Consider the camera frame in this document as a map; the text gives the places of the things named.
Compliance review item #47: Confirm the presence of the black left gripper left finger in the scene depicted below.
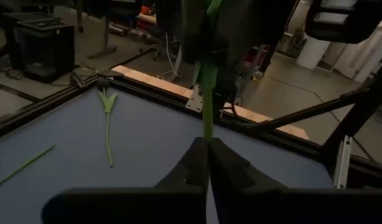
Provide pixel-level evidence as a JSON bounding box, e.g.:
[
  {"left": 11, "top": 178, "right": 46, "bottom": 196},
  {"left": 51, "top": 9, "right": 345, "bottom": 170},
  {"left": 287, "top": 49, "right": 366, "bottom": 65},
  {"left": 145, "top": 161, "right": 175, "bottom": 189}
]
[{"left": 41, "top": 136, "right": 211, "bottom": 224}]

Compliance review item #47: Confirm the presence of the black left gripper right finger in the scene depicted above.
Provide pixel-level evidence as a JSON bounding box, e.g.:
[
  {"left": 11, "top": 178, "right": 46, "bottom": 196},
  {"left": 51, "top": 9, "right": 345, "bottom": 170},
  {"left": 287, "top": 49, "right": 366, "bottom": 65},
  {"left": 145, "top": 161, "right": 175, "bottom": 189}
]
[{"left": 210, "top": 138, "right": 382, "bottom": 224}]

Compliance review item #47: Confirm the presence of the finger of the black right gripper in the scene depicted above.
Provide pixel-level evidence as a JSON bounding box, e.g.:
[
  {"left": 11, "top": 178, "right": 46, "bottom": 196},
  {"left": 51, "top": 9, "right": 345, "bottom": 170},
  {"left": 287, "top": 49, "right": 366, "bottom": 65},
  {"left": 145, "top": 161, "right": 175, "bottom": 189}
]
[
  {"left": 215, "top": 0, "right": 253, "bottom": 68},
  {"left": 180, "top": 0, "right": 211, "bottom": 65}
]

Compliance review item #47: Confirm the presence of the red artificial tulip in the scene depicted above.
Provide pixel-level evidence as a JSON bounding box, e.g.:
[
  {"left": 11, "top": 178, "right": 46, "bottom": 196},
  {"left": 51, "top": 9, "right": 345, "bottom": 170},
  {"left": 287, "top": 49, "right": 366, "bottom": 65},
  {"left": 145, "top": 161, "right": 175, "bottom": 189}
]
[{"left": 193, "top": 0, "right": 225, "bottom": 141}]

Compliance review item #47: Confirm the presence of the black artificial tulip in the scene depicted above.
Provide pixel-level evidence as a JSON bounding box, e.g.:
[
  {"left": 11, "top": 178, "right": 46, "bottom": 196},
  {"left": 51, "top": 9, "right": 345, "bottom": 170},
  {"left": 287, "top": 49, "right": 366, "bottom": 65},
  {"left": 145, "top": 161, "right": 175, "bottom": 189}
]
[{"left": 96, "top": 77, "right": 119, "bottom": 169}]

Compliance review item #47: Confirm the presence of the white artificial tulip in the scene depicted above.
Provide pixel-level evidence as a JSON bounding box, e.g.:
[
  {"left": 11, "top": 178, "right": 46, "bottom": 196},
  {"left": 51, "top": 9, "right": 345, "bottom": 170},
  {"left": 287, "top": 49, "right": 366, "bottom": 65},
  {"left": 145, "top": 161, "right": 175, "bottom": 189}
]
[{"left": 0, "top": 144, "right": 56, "bottom": 190}]

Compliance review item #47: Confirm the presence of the white round bin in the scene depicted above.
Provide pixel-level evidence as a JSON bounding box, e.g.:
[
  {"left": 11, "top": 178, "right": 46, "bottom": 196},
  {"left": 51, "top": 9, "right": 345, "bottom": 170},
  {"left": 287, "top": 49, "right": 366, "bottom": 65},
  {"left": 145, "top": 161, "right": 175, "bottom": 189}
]
[{"left": 296, "top": 35, "right": 332, "bottom": 70}]

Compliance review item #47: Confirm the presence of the blue table mat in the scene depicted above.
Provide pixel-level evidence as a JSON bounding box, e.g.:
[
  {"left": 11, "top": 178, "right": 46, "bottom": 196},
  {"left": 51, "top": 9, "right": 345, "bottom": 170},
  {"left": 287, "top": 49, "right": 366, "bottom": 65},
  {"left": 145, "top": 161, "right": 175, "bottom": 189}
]
[{"left": 0, "top": 86, "right": 335, "bottom": 224}]

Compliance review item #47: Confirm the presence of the grey table leg stand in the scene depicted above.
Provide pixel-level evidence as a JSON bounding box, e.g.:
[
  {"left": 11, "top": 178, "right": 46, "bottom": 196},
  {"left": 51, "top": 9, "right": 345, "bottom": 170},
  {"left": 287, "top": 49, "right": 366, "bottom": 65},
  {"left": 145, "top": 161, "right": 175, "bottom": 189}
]
[{"left": 86, "top": 0, "right": 119, "bottom": 60}]

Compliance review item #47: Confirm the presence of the black equipment cabinet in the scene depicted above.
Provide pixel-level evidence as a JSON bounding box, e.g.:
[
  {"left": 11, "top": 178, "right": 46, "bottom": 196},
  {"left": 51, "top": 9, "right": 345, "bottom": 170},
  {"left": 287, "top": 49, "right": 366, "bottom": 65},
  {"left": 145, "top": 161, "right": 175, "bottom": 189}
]
[{"left": 10, "top": 11, "right": 76, "bottom": 84}]

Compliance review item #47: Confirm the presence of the silver arm base bracket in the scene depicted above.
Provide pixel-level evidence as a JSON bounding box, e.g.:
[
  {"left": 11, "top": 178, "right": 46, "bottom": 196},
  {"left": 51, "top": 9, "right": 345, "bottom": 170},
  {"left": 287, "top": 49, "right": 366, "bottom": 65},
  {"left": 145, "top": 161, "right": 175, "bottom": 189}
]
[{"left": 185, "top": 85, "right": 205, "bottom": 113}]

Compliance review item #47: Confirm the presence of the silver frame bracket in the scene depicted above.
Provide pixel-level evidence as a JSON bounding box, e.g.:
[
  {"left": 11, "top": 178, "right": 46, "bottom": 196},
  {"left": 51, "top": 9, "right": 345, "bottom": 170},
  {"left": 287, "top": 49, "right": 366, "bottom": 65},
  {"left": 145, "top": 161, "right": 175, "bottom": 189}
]
[{"left": 333, "top": 135, "right": 353, "bottom": 190}]

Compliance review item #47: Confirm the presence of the thin black diagonal frame strut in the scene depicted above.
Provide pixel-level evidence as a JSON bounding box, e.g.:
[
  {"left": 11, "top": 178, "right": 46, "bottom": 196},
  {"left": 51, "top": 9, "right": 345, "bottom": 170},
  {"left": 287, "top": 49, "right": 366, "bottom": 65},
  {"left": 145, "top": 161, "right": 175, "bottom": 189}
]
[{"left": 253, "top": 88, "right": 382, "bottom": 131}]

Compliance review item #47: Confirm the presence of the black aluminium table frame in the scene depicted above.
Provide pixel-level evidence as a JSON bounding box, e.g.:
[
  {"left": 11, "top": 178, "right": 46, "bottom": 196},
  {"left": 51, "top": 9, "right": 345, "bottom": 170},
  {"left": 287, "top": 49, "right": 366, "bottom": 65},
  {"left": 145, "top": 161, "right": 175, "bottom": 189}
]
[{"left": 0, "top": 70, "right": 382, "bottom": 190}]

